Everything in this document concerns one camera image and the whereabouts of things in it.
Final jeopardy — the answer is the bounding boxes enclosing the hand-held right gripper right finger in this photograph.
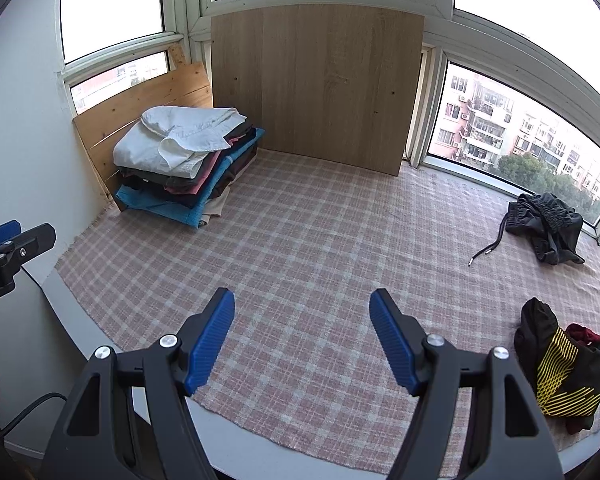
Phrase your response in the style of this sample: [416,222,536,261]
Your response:
[369,287,566,480]

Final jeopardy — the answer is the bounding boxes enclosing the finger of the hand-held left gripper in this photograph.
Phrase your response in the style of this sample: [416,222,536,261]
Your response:
[0,219,22,253]
[0,223,57,263]

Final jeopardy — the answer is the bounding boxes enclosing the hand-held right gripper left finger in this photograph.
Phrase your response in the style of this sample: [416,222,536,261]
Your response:
[40,287,236,480]

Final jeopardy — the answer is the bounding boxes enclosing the white shirt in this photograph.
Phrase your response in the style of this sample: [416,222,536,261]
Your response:
[112,106,248,178]

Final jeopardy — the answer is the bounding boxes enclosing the stack of folded clothes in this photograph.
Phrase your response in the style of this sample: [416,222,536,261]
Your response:
[115,127,266,231]
[125,127,258,208]

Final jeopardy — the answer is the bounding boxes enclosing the folded beige garment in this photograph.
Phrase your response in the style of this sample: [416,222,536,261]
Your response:
[200,191,232,226]

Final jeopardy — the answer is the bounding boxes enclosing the pink plaid blanket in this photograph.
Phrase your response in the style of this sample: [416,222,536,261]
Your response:
[55,150,600,478]

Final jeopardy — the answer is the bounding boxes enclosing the pine plank panel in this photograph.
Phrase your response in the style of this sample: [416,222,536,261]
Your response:
[72,62,214,211]

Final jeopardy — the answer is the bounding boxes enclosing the black yellow striped garment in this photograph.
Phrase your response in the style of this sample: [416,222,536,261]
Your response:
[514,297,600,433]

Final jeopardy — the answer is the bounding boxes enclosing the folded pink garment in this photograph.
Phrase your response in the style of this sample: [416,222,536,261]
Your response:
[165,150,236,196]

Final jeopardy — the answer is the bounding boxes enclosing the dark red garment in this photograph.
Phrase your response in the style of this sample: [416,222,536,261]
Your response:
[565,323,600,346]

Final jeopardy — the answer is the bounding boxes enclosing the large light wooden board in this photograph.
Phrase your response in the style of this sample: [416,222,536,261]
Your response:
[210,4,426,177]

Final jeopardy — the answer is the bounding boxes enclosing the white framed window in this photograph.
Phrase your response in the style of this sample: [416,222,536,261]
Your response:
[55,0,600,251]

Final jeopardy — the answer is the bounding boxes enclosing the black drawstring pants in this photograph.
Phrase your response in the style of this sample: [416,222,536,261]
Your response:
[469,191,586,267]

